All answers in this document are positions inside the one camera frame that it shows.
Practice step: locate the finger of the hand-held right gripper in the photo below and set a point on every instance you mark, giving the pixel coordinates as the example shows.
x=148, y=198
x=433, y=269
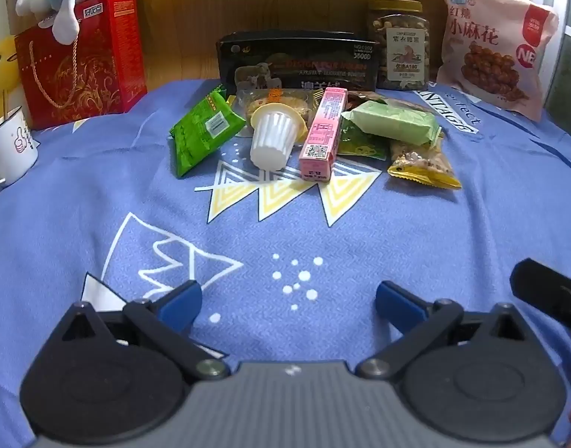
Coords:
x=546, y=289

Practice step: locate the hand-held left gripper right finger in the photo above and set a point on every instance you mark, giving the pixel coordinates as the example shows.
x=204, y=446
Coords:
x=400, y=305

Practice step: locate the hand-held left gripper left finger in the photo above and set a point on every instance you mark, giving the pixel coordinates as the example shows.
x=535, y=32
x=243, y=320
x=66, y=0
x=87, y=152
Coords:
x=180, y=305

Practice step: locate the yellow nut packet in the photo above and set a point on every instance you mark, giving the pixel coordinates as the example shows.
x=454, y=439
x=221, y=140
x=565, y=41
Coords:
x=421, y=165

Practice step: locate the green printed packet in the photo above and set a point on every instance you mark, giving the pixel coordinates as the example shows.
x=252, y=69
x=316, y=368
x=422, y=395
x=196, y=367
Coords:
x=360, y=142

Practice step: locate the dark green snack packet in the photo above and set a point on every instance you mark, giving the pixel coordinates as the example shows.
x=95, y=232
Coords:
x=204, y=128

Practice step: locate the pale green snack packet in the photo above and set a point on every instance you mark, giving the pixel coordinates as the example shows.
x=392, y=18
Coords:
x=393, y=121

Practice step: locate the pink carton box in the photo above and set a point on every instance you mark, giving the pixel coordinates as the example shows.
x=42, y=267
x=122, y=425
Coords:
x=323, y=135

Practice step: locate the white jelly cup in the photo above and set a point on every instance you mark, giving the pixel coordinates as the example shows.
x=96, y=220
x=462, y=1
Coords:
x=271, y=140

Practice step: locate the brown snack packet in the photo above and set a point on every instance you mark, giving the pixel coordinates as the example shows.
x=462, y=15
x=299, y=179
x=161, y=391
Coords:
x=365, y=98

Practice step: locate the clear pastry packet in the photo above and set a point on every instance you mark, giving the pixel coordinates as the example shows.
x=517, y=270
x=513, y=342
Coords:
x=290, y=100

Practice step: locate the black cardboard box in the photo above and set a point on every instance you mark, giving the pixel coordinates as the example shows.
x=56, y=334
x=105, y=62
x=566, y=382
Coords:
x=309, y=58

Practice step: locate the blue printed cloth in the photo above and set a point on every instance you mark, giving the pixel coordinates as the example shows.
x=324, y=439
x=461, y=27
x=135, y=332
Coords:
x=267, y=233

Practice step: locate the dark green glass panel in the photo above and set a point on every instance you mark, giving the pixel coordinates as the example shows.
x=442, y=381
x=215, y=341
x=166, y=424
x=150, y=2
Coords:
x=567, y=74

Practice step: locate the white enamel mug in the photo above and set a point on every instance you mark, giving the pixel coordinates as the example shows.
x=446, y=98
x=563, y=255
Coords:
x=10, y=144

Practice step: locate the large pink snack bag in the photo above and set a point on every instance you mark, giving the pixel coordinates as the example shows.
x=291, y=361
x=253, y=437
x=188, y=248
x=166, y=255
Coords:
x=495, y=46

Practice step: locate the red gift box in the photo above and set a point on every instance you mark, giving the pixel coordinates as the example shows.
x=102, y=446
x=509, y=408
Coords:
x=89, y=65

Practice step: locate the clear nut jar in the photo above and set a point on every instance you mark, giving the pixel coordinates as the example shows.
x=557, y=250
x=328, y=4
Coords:
x=402, y=46

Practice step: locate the yellow plush toy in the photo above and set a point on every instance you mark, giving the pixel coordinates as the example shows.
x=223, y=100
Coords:
x=1, y=65

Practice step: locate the wooden board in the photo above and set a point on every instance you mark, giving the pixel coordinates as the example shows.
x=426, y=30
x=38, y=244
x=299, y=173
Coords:
x=248, y=4

